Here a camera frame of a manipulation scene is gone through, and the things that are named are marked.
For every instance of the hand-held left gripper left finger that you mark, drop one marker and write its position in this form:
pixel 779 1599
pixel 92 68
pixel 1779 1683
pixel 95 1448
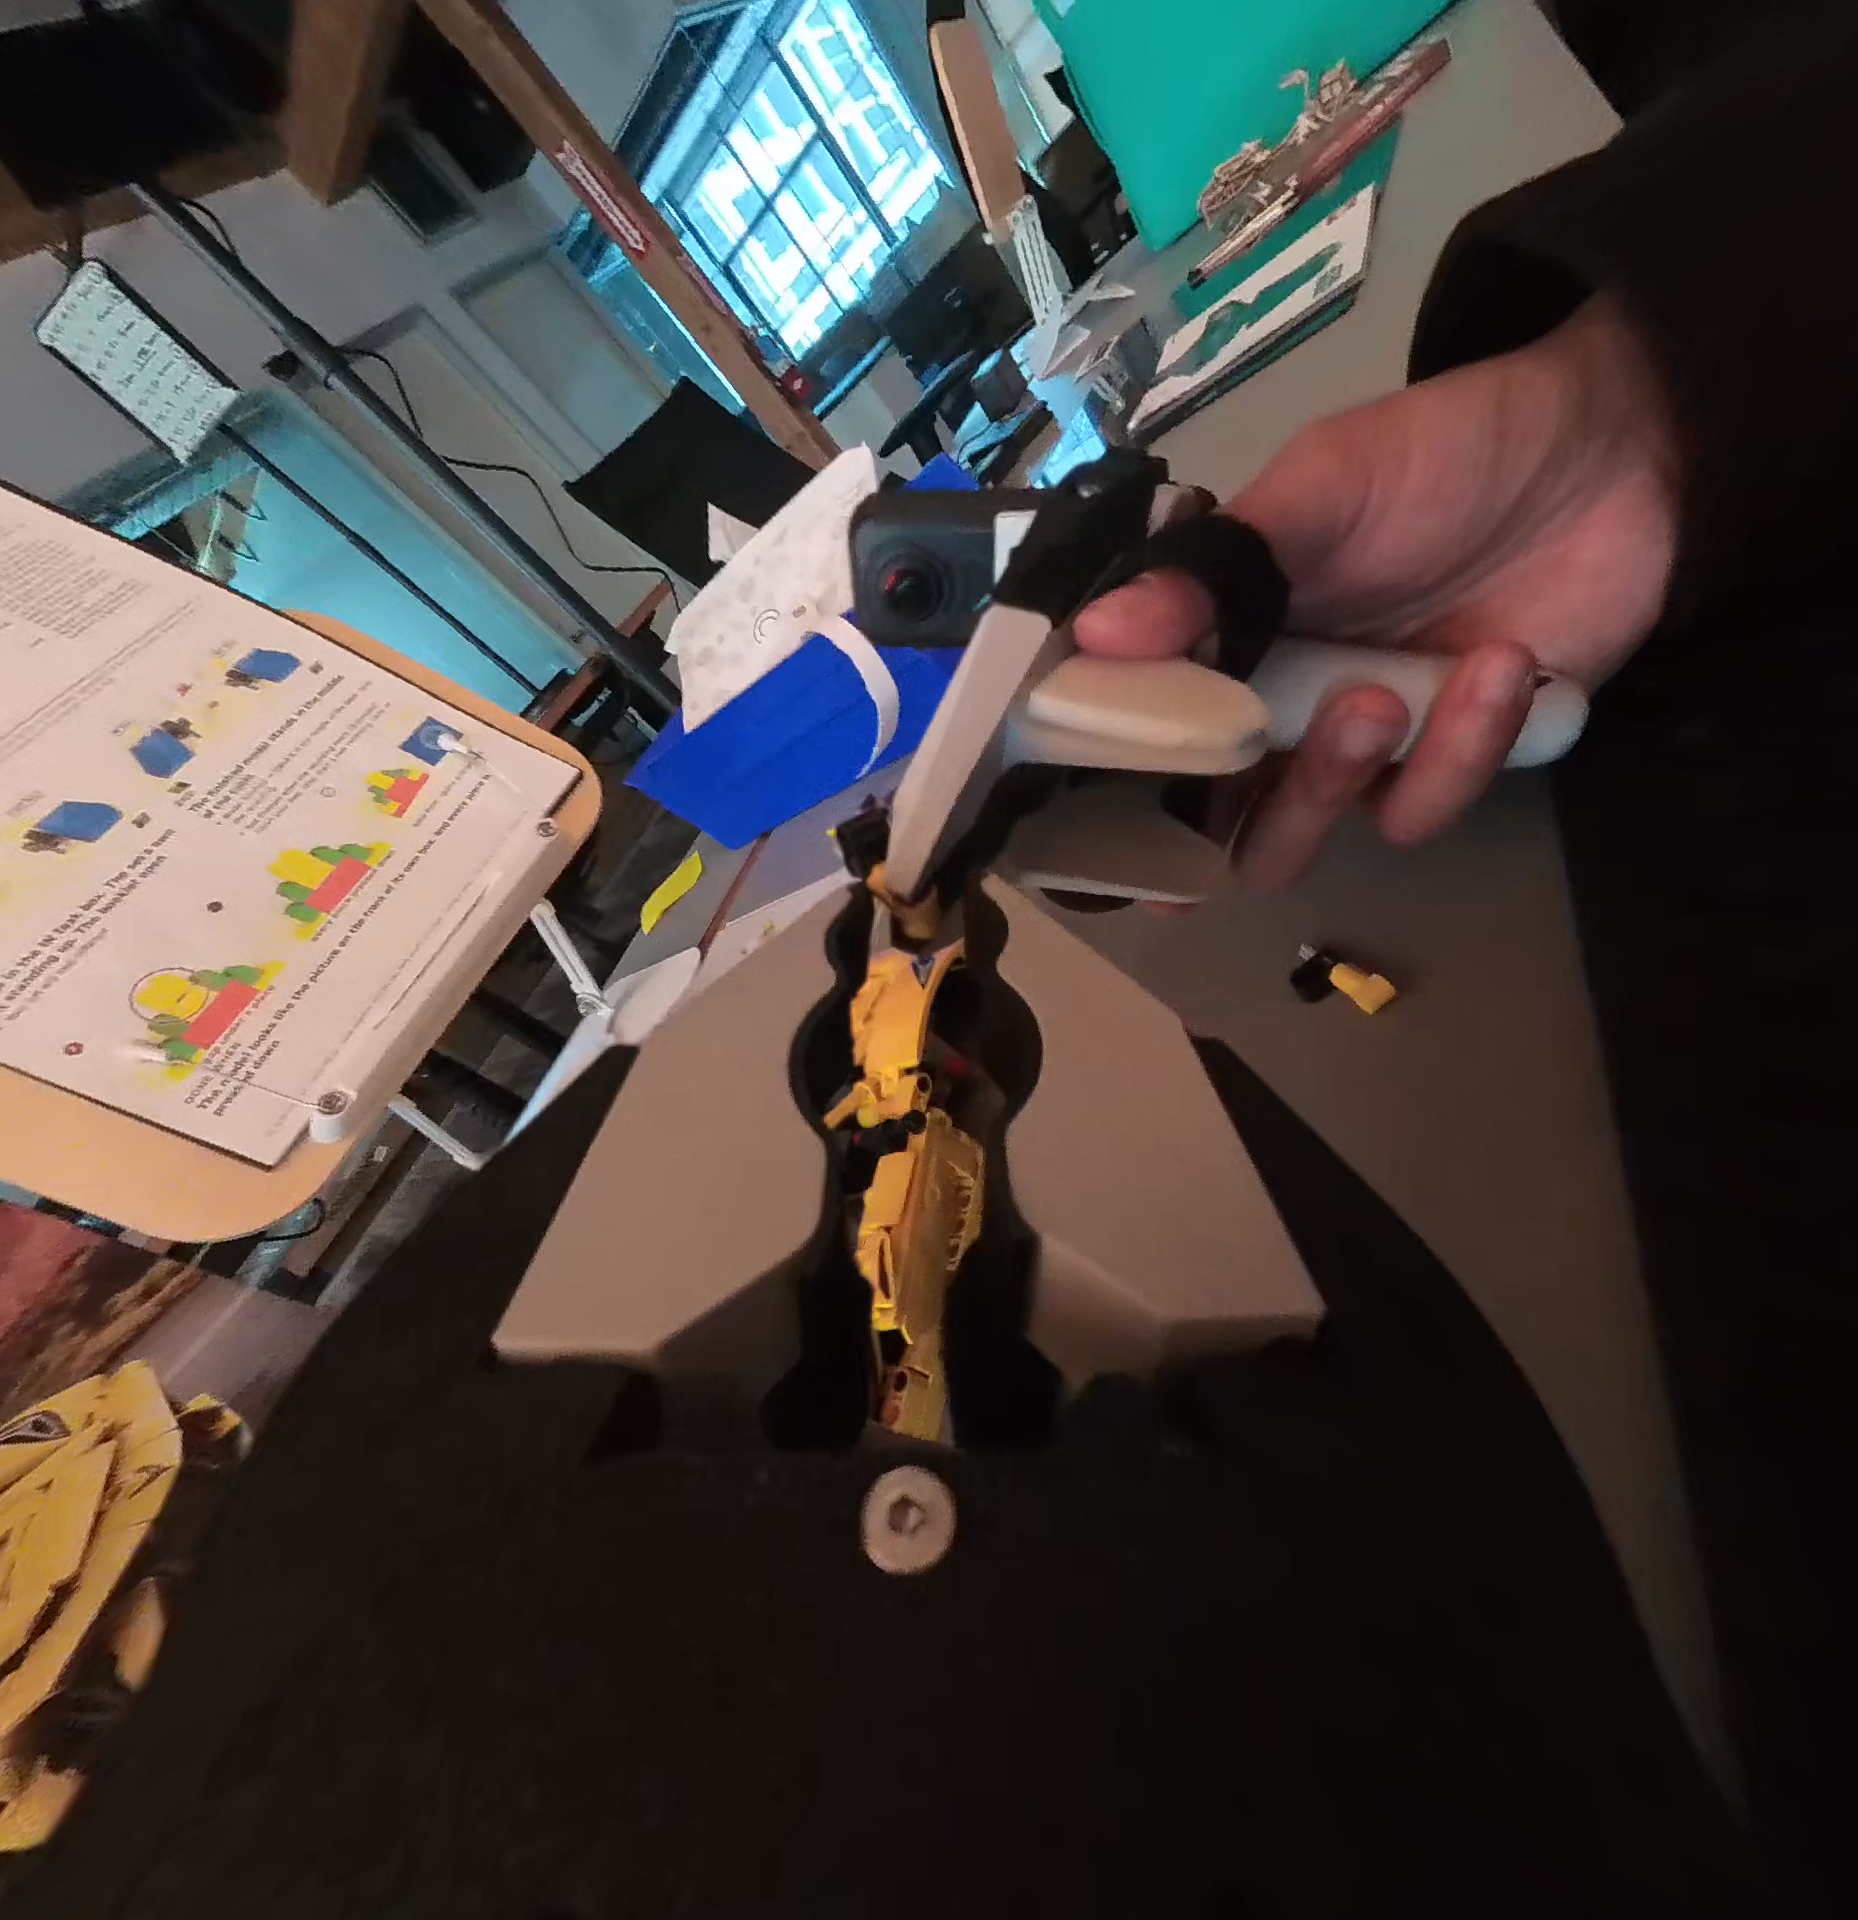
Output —
pixel 676 1199

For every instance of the blue plastic bin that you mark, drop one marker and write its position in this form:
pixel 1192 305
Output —
pixel 764 751

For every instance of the green white flat box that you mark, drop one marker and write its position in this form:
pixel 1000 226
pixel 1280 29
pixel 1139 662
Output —
pixel 1259 323

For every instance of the grey desk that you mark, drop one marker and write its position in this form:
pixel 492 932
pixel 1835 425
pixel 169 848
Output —
pixel 1469 1199

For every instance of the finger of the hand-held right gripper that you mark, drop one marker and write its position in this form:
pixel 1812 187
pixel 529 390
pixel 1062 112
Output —
pixel 968 719
pixel 1118 848

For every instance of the white board stand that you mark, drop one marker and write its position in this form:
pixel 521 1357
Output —
pixel 629 998

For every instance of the yellow connector with grey axle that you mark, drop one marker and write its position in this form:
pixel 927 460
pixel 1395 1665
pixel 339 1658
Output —
pixel 1361 987

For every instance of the laminated instruction sheet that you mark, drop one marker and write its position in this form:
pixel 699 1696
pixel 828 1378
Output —
pixel 195 751

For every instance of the green board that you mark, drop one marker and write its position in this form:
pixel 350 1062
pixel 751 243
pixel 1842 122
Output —
pixel 1200 92

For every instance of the yellow sticky note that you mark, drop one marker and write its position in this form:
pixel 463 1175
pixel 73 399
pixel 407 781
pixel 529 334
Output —
pixel 671 893

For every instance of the large window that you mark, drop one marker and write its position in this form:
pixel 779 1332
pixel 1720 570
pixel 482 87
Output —
pixel 810 196

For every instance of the wooden ship model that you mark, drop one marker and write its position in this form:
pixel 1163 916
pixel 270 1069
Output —
pixel 1259 164

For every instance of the dark toy car box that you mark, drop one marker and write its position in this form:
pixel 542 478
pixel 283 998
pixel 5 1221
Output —
pixel 59 1485

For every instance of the person's right hand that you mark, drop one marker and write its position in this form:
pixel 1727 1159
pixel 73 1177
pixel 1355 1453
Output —
pixel 1469 510

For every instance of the instruction sheet on wooden stand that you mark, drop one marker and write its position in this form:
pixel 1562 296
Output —
pixel 195 1194

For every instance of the yellow toy brick car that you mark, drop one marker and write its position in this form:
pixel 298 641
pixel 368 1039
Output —
pixel 921 1199

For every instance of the white printed paper sheet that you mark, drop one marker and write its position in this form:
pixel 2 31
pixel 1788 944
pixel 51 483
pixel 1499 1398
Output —
pixel 772 571

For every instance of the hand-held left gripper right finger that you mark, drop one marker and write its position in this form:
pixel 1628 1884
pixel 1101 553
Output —
pixel 1155 1187

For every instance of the white hanging panel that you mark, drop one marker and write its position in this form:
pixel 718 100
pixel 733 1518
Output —
pixel 134 362

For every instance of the wooden beam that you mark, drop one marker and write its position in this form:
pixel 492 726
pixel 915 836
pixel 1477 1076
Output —
pixel 613 212

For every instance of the black monitor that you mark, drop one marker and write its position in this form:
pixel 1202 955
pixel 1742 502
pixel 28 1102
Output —
pixel 676 481

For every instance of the person's right forearm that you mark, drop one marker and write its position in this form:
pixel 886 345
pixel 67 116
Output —
pixel 1695 226

